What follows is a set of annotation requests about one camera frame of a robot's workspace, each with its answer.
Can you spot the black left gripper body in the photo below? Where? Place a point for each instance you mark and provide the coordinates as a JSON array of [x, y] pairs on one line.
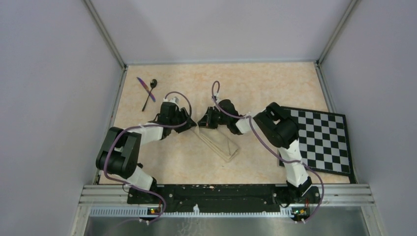
[[178, 119]]

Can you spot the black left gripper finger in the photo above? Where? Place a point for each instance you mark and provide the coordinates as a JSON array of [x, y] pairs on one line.
[[181, 128], [185, 118]]

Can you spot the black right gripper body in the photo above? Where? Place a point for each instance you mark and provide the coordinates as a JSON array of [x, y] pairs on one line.
[[216, 118]]

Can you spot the cream cloth napkin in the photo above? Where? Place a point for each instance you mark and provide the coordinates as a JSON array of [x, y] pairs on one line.
[[219, 143]]

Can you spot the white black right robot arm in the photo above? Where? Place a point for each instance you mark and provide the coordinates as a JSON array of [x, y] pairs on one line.
[[279, 128]]

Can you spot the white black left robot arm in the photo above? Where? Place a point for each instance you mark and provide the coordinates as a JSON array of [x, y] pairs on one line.
[[120, 150]]

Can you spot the iridescent purple knife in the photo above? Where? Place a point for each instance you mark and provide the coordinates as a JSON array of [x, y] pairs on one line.
[[147, 88]]

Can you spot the black spoon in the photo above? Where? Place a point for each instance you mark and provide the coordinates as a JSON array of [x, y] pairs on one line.
[[153, 84]]

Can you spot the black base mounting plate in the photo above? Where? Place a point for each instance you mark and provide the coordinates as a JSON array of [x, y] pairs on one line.
[[222, 198]]

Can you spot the black white checkerboard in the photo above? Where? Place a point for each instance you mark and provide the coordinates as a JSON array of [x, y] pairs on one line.
[[324, 142]]

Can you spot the aluminium front rail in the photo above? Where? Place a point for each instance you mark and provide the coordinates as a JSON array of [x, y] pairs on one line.
[[111, 200]]

